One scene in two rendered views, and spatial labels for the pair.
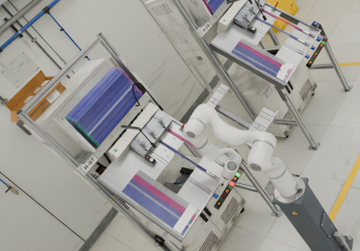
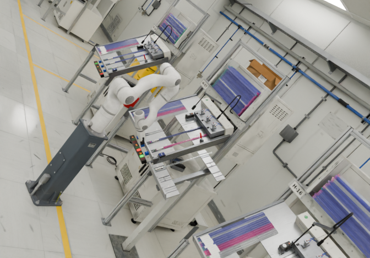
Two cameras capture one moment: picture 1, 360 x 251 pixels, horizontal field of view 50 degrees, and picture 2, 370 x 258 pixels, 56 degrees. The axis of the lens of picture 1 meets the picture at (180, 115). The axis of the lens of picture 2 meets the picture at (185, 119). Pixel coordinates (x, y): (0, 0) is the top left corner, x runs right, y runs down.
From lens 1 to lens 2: 3.10 m
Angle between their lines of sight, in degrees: 70
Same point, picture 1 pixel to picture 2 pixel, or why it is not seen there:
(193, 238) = (135, 158)
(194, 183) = (156, 131)
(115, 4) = not seen: outside the picture
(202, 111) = (172, 70)
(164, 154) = (189, 125)
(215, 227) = (132, 181)
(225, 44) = (275, 213)
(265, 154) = (117, 81)
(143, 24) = not seen: outside the picture
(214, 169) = (156, 144)
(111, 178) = (191, 99)
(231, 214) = not seen: hidden behind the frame
